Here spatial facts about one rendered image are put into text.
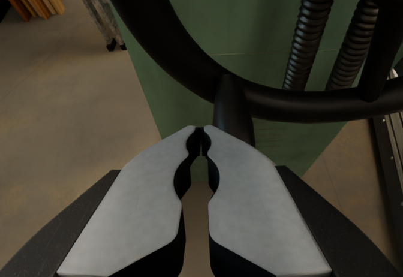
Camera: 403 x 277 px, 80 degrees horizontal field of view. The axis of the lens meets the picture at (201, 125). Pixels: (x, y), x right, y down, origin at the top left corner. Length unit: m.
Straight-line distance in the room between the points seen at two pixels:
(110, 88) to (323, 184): 0.99
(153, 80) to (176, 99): 0.06
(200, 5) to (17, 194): 0.98
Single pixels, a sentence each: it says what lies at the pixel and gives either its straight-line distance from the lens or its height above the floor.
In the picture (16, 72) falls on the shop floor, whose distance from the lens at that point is 1.58.
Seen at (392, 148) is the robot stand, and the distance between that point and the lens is 0.97.
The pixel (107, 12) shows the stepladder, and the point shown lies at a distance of 1.32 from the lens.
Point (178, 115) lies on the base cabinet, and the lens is 0.52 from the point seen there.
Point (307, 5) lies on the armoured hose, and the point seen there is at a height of 0.74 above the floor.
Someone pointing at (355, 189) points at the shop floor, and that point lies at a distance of 1.02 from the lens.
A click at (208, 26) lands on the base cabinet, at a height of 0.64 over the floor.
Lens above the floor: 0.85
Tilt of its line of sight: 57 degrees down
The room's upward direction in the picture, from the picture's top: 5 degrees counter-clockwise
